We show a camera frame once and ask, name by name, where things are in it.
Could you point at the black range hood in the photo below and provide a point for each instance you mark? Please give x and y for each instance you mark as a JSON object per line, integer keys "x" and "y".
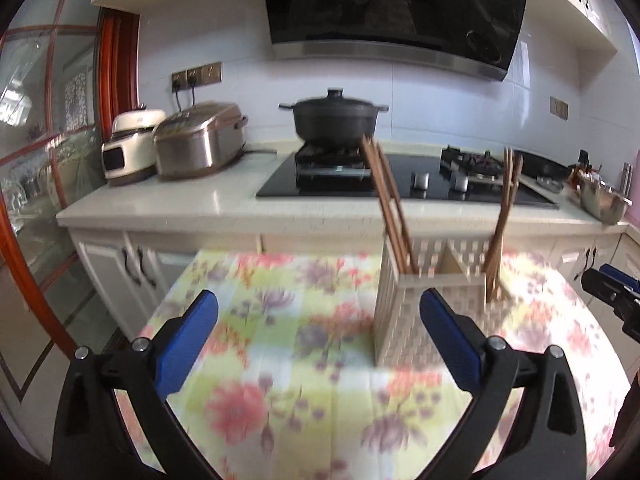
{"x": 390, "y": 5}

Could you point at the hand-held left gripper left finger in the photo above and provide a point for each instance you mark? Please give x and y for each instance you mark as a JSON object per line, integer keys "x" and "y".
{"x": 190, "y": 340}

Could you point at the black burner grate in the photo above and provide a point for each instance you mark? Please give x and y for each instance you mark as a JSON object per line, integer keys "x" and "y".
{"x": 472, "y": 162}
{"x": 325, "y": 160}

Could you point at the dark sauce bottle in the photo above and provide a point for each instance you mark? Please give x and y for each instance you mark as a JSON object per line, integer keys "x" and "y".
{"x": 583, "y": 162}

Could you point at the white woven utensil holder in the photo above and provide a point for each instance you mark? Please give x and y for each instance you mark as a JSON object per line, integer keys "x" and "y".
{"x": 400, "y": 320}

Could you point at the floral tablecloth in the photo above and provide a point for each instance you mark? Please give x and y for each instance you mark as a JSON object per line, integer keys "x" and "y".
{"x": 300, "y": 310}

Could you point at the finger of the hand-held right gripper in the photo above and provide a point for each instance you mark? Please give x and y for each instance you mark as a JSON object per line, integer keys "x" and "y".
{"x": 612, "y": 290}

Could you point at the gold wall switch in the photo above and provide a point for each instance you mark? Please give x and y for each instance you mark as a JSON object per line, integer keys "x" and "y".
{"x": 559, "y": 107}

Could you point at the white lower cabinet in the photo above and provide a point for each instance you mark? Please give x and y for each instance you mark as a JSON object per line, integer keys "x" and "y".
{"x": 110, "y": 270}
{"x": 575, "y": 260}

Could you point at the black wok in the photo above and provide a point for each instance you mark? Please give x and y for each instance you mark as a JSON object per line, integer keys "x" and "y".
{"x": 540, "y": 162}

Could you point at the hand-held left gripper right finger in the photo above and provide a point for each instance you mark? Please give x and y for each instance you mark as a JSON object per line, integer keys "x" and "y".
{"x": 450, "y": 340}

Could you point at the steel rice cooker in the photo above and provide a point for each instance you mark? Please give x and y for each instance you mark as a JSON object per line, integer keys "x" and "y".
{"x": 200, "y": 145}

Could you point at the black glass gas cooktop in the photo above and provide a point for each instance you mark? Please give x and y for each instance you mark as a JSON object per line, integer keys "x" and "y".
{"x": 435, "y": 165}

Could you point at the silver stove knob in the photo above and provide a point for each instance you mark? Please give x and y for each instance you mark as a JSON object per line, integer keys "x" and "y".
{"x": 461, "y": 184}
{"x": 421, "y": 180}

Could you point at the gold wall outlet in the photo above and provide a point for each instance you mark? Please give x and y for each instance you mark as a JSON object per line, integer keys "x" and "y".
{"x": 178, "y": 79}
{"x": 194, "y": 75}
{"x": 211, "y": 72}

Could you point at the black pot lid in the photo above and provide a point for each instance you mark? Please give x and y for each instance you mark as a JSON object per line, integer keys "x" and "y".
{"x": 335, "y": 100}

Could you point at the steel mixing bowl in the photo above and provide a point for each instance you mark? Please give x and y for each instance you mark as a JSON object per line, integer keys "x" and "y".
{"x": 602, "y": 205}

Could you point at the white kitchen appliance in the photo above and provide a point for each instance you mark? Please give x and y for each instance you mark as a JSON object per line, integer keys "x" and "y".
{"x": 130, "y": 150}

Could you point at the black cooking pot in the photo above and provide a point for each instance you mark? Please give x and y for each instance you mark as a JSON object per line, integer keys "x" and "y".
{"x": 335, "y": 122}

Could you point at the brown wooden chopstick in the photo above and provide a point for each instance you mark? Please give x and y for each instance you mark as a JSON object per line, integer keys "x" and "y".
{"x": 512, "y": 200}
{"x": 380, "y": 200}
{"x": 397, "y": 200}
{"x": 506, "y": 220}
{"x": 501, "y": 210}
{"x": 389, "y": 200}

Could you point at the wooden framed glass door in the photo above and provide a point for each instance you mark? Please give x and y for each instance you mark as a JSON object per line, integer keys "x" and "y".
{"x": 117, "y": 70}

